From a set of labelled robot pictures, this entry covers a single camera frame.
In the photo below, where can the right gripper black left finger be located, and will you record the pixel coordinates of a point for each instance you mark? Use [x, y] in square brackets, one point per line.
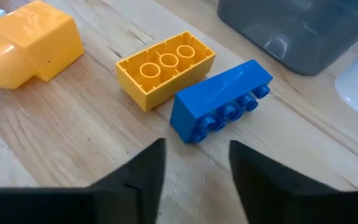
[110, 202]

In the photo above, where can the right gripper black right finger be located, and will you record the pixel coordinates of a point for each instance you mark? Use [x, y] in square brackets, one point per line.
[284, 199]

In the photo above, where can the blue lego brick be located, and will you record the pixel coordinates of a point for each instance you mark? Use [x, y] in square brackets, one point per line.
[216, 93]

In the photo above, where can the orange-yellow lego brick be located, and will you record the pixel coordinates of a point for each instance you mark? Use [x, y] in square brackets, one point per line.
[166, 87]

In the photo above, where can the yellow rounded toy block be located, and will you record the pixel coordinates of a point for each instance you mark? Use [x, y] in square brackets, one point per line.
[33, 40]

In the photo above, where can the smoky grey plastic bin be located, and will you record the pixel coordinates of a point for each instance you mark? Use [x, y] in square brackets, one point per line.
[291, 31]

